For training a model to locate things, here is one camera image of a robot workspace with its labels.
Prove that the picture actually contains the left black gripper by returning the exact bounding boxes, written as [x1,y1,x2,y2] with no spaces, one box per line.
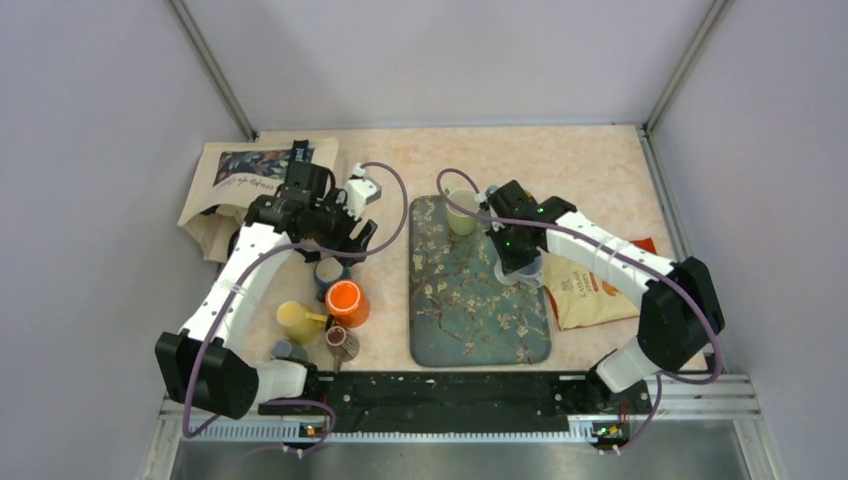
[304,186,377,266]

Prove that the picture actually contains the pale grey mug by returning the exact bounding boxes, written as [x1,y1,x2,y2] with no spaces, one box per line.
[494,257,544,289]

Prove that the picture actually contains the dark blue mug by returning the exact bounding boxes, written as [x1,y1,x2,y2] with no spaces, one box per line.
[313,257,351,303]

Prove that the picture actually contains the light green mug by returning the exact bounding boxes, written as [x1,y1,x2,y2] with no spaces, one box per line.
[445,187,477,236]

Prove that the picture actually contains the orange mug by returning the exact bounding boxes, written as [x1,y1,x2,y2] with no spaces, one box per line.
[325,280,371,329]

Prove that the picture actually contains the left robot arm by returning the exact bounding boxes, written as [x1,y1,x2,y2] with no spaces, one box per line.
[154,162,382,419]

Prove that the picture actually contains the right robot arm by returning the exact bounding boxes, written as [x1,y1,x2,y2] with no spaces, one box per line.
[483,180,725,412]

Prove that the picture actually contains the brown striped mug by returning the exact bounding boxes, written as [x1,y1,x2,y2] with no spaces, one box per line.
[324,325,360,373]

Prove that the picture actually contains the orange cream snack bag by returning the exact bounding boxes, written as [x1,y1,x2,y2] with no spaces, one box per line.
[542,253,639,331]

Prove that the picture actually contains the floral blue serving tray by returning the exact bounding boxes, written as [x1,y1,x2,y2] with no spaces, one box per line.
[408,195,552,368]

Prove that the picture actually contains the beige canvas tote bag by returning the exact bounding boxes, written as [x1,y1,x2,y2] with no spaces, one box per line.
[178,137,341,264]

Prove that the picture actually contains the small grey cup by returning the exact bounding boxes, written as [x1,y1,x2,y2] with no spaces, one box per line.
[270,339,309,363]

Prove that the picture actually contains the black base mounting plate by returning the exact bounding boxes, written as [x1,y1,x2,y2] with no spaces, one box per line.
[258,371,652,437]

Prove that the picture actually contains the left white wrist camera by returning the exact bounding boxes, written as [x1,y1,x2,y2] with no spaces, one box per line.
[342,163,382,220]

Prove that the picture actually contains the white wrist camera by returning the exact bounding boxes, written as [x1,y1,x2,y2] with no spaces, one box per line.
[342,163,382,220]
[473,192,491,215]

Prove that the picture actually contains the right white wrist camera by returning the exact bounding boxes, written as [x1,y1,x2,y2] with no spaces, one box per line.
[473,192,491,215]

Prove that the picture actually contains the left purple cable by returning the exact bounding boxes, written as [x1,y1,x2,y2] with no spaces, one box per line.
[181,161,409,458]

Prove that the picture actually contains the purple cable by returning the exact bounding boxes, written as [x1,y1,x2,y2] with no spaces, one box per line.
[435,168,727,455]
[181,161,409,458]

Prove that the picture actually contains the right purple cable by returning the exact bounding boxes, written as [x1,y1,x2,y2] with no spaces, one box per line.
[435,168,727,455]

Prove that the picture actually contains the aluminium frame rail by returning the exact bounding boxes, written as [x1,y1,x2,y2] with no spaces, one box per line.
[141,372,785,479]

